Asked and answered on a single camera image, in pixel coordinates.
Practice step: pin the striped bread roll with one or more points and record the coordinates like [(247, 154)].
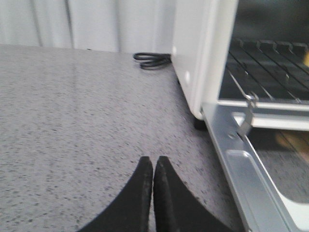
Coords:
[(306, 58)]

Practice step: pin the cream white toaster oven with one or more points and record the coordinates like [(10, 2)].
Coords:
[(203, 32)]

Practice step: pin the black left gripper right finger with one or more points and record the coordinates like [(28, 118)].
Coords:
[(184, 203)]

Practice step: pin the oven glass door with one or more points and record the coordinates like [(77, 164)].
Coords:
[(260, 204)]

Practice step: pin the black oven left foot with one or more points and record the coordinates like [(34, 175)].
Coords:
[(199, 125)]

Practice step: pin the oven wire rack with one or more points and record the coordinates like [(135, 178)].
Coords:
[(274, 71)]

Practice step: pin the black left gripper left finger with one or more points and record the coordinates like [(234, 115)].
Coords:
[(129, 211)]

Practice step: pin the white curtain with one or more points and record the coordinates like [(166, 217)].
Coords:
[(127, 26)]

